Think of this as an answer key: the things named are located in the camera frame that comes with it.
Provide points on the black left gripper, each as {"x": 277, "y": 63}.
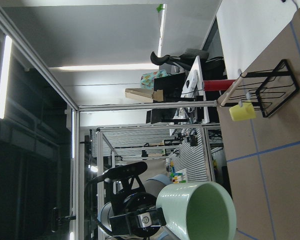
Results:
{"x": 135, "y": 211}

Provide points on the pale green cup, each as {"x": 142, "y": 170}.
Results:
{"x": 198, "y": 211}

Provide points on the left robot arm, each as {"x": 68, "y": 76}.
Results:
{"x": 106, "y": 210}

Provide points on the yellow cup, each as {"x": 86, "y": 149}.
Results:
{"x": 243, "y": 111}

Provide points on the red cylinder tube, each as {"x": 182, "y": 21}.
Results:
{"x": 217, "y": 85}

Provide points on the black wire cup rack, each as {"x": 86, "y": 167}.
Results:
{"x": 276, "y": 87}

